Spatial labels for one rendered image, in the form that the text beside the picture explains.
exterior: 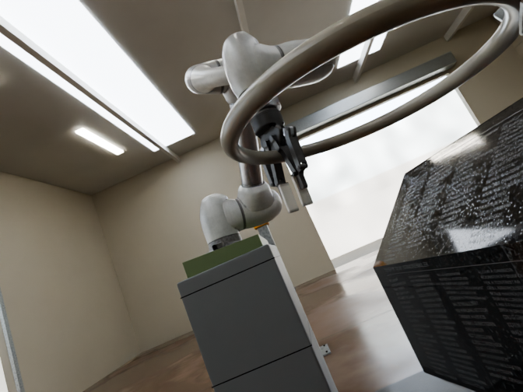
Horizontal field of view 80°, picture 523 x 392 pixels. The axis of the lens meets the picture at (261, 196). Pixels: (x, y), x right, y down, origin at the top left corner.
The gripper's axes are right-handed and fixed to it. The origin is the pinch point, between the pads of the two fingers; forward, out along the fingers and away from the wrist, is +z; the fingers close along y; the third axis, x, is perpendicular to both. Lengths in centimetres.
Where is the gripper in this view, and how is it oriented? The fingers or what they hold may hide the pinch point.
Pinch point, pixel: (295, 194)
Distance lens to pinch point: 71.2
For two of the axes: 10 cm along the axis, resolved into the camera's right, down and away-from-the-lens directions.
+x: 7.9, -1.9, 5.9
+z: 3.4, 9.3, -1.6
